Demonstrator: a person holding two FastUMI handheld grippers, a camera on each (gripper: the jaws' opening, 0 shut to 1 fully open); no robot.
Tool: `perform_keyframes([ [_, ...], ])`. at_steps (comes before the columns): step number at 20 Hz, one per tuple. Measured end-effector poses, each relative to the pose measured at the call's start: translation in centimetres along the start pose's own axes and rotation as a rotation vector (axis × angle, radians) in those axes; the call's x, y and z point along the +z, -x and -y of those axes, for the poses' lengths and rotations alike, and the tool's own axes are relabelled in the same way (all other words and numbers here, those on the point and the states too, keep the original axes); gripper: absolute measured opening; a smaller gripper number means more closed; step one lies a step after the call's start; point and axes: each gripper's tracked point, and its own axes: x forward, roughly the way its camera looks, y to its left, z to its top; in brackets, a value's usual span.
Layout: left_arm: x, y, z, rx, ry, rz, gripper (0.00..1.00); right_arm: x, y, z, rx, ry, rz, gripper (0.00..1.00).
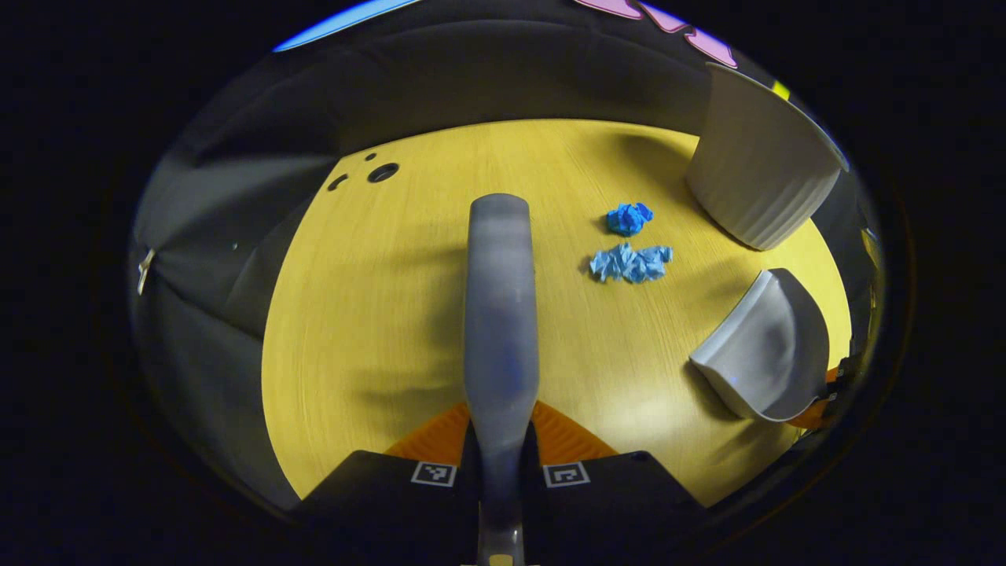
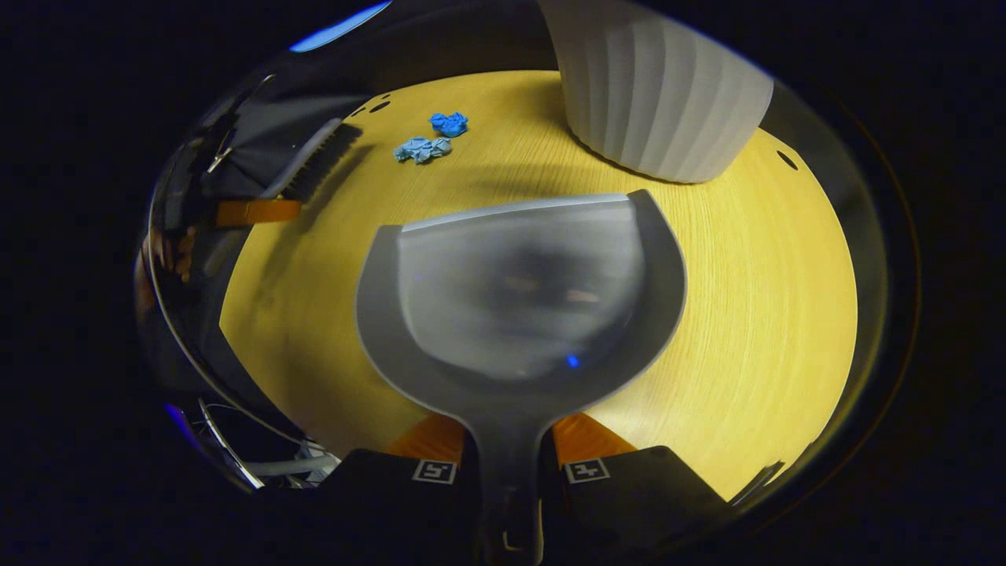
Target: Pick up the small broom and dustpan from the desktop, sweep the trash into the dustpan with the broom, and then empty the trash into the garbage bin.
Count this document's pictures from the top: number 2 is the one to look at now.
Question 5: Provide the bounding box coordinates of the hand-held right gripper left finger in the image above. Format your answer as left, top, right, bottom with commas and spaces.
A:
310, 413, 482, 553

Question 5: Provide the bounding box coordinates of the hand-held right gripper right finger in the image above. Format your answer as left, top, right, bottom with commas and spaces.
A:
541, 413, 733, 560

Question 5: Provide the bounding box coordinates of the light blue paper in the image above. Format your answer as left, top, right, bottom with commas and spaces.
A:
392, 136, 453, 165

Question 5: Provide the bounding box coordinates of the yellow wooden desktop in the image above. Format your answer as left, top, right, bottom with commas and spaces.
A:
218, 69, 859, 504

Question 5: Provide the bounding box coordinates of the white cable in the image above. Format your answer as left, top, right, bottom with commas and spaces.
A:
236, 440, 343, 488

